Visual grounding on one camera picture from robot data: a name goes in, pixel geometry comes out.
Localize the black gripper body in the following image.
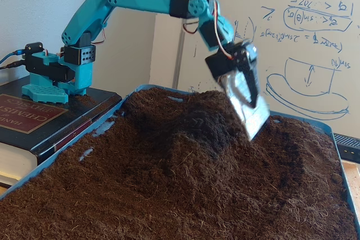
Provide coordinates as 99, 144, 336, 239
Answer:
204, 39, 259, 83

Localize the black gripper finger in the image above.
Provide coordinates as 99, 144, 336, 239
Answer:
240, 65, 261, 109

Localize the silver taped gripper finger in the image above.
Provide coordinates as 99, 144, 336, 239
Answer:
218, 70, 271, 142

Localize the brown soil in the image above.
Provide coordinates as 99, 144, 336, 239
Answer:
0, 87, 358, 240

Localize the whiteboard with blue drawings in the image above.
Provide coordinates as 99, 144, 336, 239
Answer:
172, 0, 360, 139

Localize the black vented device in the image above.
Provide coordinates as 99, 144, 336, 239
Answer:
333, 134, 360, 164

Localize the blue plastic tray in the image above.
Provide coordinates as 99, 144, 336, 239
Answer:
0, 83, 360, 240

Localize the black chemistry handbook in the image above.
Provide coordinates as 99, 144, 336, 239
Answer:
0, 78, 123, 187

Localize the black cable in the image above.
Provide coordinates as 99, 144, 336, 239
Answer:
0, 60, 28, 70

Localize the blue cable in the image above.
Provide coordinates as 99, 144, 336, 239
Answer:
0, 49, 26, 65

